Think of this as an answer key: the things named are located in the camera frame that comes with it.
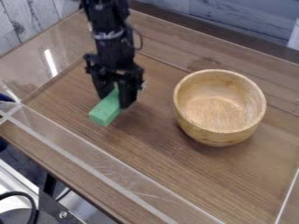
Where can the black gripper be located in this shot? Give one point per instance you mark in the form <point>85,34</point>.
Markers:
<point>113,58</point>

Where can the light wooden bowl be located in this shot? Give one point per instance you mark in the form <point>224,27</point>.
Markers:
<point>219,107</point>

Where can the black metal table leg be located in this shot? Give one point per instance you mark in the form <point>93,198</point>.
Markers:
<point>52,212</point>

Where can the green rectangular block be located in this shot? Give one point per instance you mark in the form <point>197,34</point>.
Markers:
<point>106,110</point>

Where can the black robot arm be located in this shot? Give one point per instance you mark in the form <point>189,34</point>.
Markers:
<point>106,15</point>

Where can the blue object at left edge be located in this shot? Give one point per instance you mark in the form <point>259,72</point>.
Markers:
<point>5,98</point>

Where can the clear acrylic front barrier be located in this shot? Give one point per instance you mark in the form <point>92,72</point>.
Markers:
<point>138,168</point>

